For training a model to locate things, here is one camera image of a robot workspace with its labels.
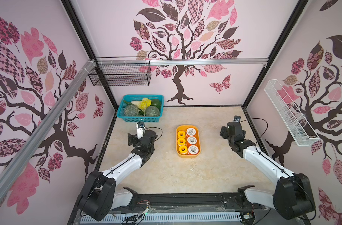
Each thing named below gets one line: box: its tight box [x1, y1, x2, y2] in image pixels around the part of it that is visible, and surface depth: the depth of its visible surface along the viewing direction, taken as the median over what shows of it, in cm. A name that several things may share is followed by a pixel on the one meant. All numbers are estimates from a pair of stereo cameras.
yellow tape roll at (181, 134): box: [177, 130, 186, 139], surface depth 100 cm
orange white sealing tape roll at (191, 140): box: [187, 136, 197, 145], surface depth 96 cm
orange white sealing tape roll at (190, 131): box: [186, 127, 196, 136], surface depth 100 cm
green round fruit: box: [149, 98, 162, 111], surface depth 113 cm
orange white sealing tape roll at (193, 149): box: [187, 144, 200, 156], surface depth 91 cm
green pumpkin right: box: [145, 105, 161, 117], surface depth 106 cm
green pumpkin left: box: [124, 104, 140, 117], surface depth 105 cm
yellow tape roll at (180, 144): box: [177, 137, 186, 146], surface depth 96 cm
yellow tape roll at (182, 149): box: [178, 145, 188, 154], surface depth 92 cm
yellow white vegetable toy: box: [130, 97, 152, 113], surface depth 115 cm
